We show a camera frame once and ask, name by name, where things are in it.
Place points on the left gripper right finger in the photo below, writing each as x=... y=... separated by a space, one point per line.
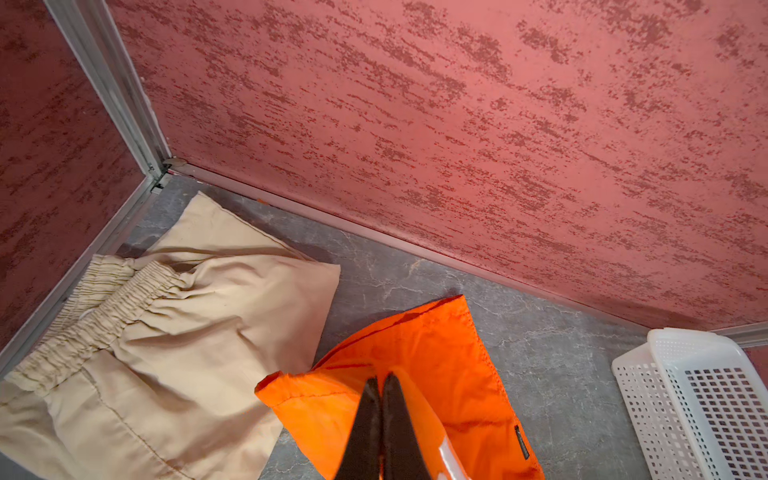
x=402 y=457

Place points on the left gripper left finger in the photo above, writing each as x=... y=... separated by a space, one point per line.
x=361 y=457

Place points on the orange shorts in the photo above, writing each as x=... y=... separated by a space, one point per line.
x=459 y=408

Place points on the beige shorts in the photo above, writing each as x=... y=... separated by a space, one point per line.
x=149 y=370

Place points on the white plastic basket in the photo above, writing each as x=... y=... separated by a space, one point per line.
x=697 y=405

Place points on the left corner aluminium post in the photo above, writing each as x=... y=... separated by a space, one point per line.
x=93 y=36

